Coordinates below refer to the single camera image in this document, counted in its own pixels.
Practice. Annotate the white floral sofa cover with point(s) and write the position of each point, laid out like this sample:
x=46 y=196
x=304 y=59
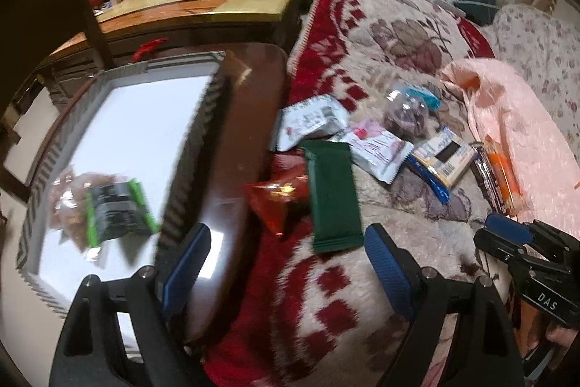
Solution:
x=539 y=47

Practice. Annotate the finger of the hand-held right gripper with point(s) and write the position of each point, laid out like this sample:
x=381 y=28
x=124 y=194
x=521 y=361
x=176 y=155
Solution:
x=507 y=226
x=496 y=244

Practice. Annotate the white pink snack packet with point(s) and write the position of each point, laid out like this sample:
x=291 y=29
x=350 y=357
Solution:
x=378 y=151

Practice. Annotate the pink quilted blanket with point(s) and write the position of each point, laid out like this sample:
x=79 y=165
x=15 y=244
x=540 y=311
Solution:
x=534 y=133

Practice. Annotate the white grey snack packet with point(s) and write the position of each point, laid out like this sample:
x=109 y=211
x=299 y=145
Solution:
x=308 y=119

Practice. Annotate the round brown wooden table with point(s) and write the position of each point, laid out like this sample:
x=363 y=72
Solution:
x=247 y=106

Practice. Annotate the dark wooden chair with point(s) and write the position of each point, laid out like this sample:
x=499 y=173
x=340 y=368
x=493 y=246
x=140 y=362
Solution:
x=86 y=6

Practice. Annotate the dark brown stick packet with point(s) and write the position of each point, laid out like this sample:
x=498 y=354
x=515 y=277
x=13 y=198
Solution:
x=487 y=181

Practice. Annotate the dark green snack packet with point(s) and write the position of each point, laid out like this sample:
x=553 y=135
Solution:
x=333 y=196

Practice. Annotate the green black snack packet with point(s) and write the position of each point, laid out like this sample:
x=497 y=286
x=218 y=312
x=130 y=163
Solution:
x=118 y=210

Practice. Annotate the orange biscuit packet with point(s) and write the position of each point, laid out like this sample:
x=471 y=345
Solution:
x=503 y=174

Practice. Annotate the red tassel knot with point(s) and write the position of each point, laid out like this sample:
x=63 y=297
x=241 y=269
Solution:
x=149 y=48

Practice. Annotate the clear peanut bag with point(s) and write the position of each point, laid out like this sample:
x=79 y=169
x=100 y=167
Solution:
x=67 y=206

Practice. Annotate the person's right hand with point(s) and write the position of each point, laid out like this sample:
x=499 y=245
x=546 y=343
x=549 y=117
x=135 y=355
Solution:
x=564 y=332

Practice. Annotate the cream snack packet blue edge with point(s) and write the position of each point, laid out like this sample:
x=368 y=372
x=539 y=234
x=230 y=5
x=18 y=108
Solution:
x=444 y=153

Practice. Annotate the clear bag of dark snacks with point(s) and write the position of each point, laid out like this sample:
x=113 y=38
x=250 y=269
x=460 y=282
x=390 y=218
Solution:
x=406 y=115

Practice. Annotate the red foil snack packet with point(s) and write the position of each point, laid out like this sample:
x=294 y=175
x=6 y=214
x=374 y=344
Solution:
x=272 y=201

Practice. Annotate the striped cardboard box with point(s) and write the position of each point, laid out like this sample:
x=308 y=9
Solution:
x=136 y=119

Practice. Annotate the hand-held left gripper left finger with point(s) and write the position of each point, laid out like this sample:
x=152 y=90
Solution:
x=186 y=264

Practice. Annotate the red beige floral blanket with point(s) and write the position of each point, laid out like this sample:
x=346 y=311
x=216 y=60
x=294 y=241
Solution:
x=398 y=29

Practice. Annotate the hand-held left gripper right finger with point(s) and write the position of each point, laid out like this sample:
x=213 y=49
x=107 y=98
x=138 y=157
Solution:
x=388 y=273

